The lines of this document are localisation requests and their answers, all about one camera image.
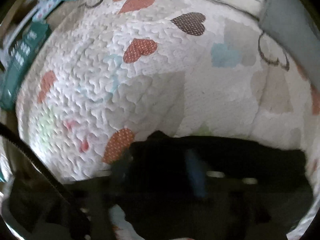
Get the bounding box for black pants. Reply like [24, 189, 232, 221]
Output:
[117, 131, 313, 239]

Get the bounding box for heart pattern quilted bedspread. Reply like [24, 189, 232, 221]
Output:
[16, 0, 319, 198]

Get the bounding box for grey laptop bag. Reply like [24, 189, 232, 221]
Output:
[259, 0, 319, 88]

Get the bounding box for green cardboard box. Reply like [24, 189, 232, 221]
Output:
[1, 22, 52, 111]

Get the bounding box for patterned long box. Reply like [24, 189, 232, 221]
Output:
[33, 0, 62, 22]

